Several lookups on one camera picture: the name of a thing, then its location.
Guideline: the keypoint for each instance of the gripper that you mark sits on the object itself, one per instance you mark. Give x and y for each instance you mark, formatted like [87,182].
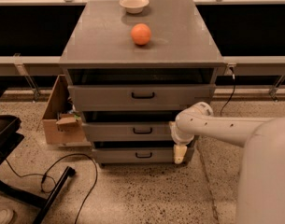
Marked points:
[182,138]

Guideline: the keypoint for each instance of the grey drawer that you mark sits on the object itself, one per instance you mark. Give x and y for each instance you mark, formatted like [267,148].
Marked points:
[138,97]
[127,131]
[133,155]

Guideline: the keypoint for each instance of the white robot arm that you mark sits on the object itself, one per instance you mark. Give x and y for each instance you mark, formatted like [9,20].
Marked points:
[261,187]

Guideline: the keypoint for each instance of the grey top drawer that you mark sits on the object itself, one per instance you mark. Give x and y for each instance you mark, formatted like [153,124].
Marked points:
[138,97]

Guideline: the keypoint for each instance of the grey bottom drawer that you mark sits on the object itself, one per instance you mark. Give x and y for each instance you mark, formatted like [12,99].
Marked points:
[133,155]

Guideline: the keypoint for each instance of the grey drawer cabinet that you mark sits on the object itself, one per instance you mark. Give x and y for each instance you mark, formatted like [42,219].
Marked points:
[101,52]

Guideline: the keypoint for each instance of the open cardboard box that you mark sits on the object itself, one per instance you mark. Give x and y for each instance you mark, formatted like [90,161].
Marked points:
[61,128]

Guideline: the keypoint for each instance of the orange fruit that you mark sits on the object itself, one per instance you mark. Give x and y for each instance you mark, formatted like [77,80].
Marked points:
[141,34]

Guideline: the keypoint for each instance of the grey metal railing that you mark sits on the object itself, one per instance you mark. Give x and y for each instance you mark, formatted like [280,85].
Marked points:
[26,61]

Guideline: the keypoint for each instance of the white bowl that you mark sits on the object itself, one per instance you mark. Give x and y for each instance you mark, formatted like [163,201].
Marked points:
[134,6]

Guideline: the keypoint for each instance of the white shoe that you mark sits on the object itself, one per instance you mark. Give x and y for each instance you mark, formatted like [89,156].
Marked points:
[6,216]

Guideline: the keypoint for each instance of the black cart frame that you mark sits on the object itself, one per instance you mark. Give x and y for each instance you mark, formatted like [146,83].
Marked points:
[25,166]

